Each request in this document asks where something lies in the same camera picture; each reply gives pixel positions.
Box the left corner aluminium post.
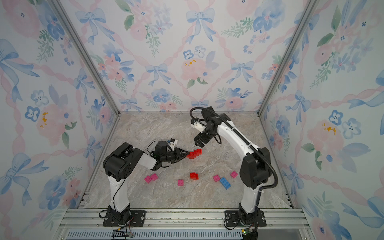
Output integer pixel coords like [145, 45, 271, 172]
[48, 0, 120, 116]

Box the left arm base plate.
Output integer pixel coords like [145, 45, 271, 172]
[103, 209, 147, 227]

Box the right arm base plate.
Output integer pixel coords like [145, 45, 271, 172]
[224, 209, 267, 227]

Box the aluminium front rail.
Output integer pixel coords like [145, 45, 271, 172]
[53, 209, 315, 240]

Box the red 2x4 lego brick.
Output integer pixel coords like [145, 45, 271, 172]
[187, 151, 199, 159]

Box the corner aluminium post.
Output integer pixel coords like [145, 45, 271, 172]
[258, 0, 318, 118]
[48, 0, 120, 116]

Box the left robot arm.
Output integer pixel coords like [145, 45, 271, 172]
[101, 141, 190, 227]

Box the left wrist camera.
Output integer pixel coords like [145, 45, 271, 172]
[168, 139, 178, 148]

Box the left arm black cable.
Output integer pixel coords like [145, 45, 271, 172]
[145, 140, 169, 154]

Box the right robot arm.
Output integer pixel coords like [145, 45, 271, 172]
[190, 107, 278, 226]

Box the right corner aluminium post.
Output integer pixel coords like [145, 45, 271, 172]
[258, 0, 318, 118]

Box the blue 2x4 lego brick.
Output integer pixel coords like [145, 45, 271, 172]
[220, 177, 231, 190]

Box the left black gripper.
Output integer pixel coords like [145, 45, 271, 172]
[161, 148, 189, 164]

